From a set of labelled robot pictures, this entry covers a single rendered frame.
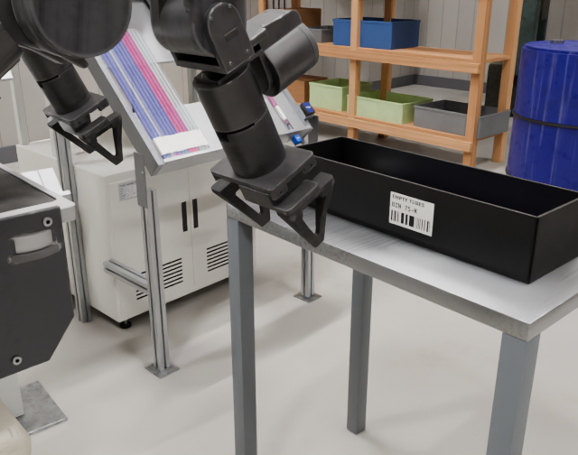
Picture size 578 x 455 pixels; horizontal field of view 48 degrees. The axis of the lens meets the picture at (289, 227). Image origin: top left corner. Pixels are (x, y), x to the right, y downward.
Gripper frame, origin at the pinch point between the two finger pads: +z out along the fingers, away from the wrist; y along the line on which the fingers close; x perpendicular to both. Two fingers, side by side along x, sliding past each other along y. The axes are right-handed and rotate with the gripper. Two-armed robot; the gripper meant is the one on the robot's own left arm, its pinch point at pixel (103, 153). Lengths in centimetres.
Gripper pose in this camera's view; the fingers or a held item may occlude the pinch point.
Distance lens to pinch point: 107.7
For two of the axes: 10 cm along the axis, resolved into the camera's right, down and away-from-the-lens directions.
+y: -6.7, -2.8, 6.9
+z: 3.2, 7.3, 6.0
